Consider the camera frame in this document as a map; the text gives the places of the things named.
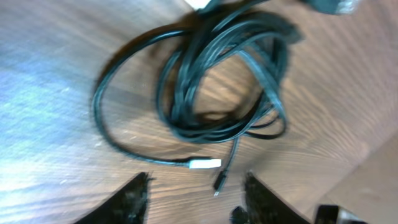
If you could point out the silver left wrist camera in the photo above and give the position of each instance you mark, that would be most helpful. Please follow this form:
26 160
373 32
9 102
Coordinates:
335 214

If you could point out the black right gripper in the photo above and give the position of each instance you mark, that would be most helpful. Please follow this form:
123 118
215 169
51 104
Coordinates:
333 7

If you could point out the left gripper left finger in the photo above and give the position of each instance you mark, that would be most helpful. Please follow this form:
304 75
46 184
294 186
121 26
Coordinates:
128 205

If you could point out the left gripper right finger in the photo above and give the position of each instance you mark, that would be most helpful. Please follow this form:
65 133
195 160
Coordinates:
263 206

